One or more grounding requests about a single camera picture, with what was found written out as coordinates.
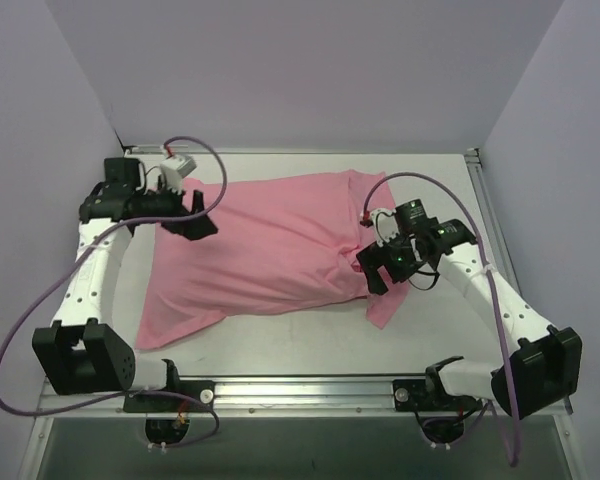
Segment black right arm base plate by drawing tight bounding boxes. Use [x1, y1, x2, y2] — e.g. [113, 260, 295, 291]
[392, 377, 483, 414]

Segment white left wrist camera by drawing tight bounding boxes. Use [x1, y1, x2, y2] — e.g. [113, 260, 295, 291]
[157, 154, 197, 195]

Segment aluminium front frame rail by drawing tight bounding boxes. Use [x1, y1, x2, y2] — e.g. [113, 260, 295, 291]
[34, 372, 574, 419]

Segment pink fabric pillowcase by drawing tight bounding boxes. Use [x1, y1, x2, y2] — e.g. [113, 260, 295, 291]
[135, 170, 409, 350]

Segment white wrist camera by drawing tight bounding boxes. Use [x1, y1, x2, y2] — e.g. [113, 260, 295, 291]
[157, 154, 197, 195]
[369, 208, 400, 247]

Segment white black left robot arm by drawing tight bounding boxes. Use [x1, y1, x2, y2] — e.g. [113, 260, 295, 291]
[32, 154, 218, 411]

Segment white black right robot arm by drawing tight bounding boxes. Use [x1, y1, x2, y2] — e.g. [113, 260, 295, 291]
[357, 200, 582, 419]

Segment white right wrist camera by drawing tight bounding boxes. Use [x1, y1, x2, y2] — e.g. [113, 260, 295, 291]
[369, 208, 400, 247]

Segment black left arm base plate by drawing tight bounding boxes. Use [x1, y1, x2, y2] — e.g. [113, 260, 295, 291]
[122, 380, 216, 414]

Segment aluminium right side rail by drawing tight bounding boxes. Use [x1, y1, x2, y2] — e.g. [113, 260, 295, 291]
[464, 148, 520, 293]

